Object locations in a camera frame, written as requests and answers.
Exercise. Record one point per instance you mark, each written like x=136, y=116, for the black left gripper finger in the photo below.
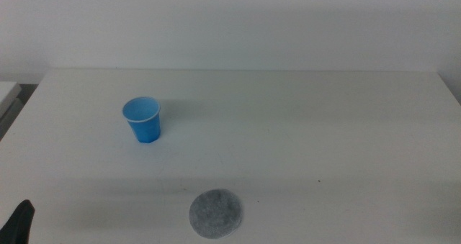
x=18, y=226

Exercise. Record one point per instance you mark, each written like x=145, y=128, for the blue plastic cup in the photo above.
x=144, y=123

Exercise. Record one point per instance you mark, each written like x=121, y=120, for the round grey felt cup mat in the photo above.
x=215, y=213

